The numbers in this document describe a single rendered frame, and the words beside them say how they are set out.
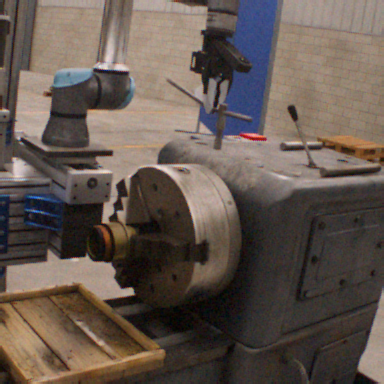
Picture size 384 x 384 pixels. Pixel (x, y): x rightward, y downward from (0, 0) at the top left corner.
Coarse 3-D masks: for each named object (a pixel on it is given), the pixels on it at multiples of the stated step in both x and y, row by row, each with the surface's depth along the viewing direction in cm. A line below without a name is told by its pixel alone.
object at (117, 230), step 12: (96, 228) 115; (108, 228) 116; (120, 228) 117; (132, 228) 120; (96, 240) 119; (108, 240) 114; (120, 240) 116; (96, 252) 118; (108, 252) 114; (120, 252) 116
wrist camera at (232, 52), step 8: (216, 40) 137; (224, 40) 138; (216, 48) 137; (224, 48) 135; (232, 48) 137; (224, 56) 136; (232, 56) 134; (240, 56) 134; (232, 64) 134; (240, 64) 132; (248, 64) 134; (240, 72) 135; (248, 72) 135
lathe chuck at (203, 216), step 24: (144, 168) 126; (168, 168) 122; (192, 168) 125; (144, 192) 126; (168, 192) 119; (192, 192) 117; (216, 192) 121; (168, 216) 120; (192, 216) 114; (216, 216) 117; (192, 240) 114; (216, 240) 117; (168, 264) 121; (192, 264) 115; (216, 264) 118; (144, 288) 128; (168, 288) 121; (192, 288) 117; (216, 288) 123
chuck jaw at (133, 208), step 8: (136, 176) 128; (120, 184) 126; (128, 184) 125; (136, 184) 126; (120, 192) 126; (128, 192) 124; (136, 192) 125; (120, 200) 123; (128, 200) 123; (136, 200) 125; (144, 200) 126; (120, 208) 123; (128, 208) 123; (136, 208) 124; (144, 208) 125; (112, 216) 122; (120, 216) 121; (128, 216) 122; (136, 216) 123; (144, 216) 124; (128, 224) 122; (136, 224) 124; (144, 224) 125; (152, 224) 129
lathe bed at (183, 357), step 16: (112, 304) 141; (128, 304) 143; (144, 304) 141; (128, 320) 135; (144, 320) 138; (160, 320) 140; (160, 336) 131; (176, 336) 128; (192, 336) 131; (208, 336) 134; (224, 336) 130; (176, 352) 120; (192, 352) 121; (208, 352) 123; (224, 352) 127; (0, 368) 118; (160, 368) 115; (176, 368) 118; (192, 368) 124; (208, 368) 127; (224, 368) 131
